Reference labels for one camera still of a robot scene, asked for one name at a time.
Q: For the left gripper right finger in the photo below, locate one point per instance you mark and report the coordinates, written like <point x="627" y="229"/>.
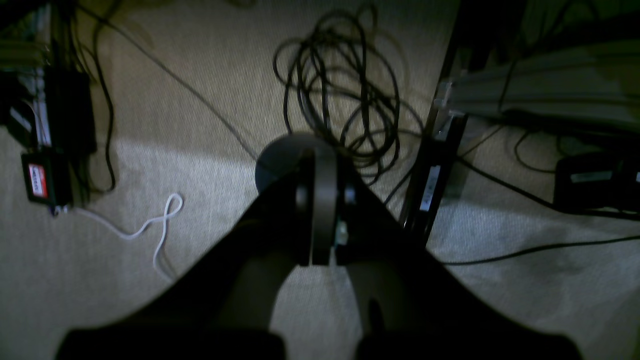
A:
<point x="410" y="306"/>

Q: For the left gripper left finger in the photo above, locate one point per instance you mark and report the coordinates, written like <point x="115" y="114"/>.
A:
<point x="221" y="308"/>

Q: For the round dark foot disc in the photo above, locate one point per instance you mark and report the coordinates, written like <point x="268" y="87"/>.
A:
<point x="283" y="155"/>

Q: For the black power adapter red label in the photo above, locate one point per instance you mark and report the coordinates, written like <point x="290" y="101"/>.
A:
<point x="47" y="178"/>

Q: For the black box on floor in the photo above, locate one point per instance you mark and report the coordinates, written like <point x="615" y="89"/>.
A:
<point x="597" y="180"/>

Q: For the black metal table leg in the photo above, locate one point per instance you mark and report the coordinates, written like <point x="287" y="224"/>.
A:
<point x="467" y="49"/>

